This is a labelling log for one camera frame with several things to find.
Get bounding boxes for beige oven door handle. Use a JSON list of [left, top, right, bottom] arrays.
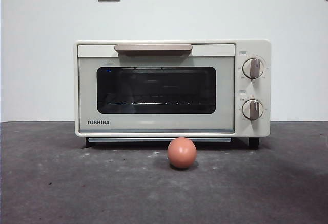
[[114, 44, 193, 57]]

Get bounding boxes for brown egg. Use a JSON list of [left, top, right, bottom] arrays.
[[167, 137, 197, 169]]

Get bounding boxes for cream timer knob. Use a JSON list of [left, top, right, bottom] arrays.
[[242, 99, 265, 120]]

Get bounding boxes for cream Toshiba toaster oven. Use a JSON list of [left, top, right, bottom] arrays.
[[73, 39, 272, 150]]

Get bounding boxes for cream temperature knob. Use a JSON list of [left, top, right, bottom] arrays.
[[242, 57, 266, 80]]

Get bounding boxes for metal wire oven rack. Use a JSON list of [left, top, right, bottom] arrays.
[[105, 100, 206, 106]]

